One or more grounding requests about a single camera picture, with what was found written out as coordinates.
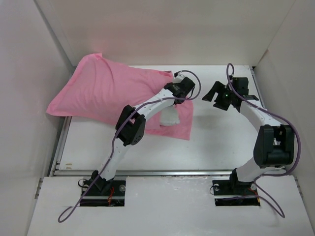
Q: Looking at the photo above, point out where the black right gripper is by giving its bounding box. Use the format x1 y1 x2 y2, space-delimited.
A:
202 81 236 111

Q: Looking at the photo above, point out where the white pillow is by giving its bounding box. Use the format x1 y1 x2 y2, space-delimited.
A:
159 106 180 126

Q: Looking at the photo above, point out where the pink satin pillowcase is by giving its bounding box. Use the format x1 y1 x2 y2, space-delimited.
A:
46 52 194 141

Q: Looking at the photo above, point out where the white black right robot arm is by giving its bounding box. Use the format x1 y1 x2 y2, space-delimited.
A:
202 76 295 196

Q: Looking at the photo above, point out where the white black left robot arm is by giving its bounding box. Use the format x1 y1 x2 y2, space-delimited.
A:
90 74 195 196

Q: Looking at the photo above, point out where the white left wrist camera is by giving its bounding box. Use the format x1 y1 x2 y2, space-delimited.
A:
173 71 185 84

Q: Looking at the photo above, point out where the aluminium front table rail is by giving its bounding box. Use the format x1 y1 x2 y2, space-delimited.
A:
48 168 232 177

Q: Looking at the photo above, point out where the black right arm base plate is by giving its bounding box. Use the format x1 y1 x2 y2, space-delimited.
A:
210 179 260 207

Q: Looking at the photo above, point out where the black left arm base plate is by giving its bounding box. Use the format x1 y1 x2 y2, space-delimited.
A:
79 179 126 207

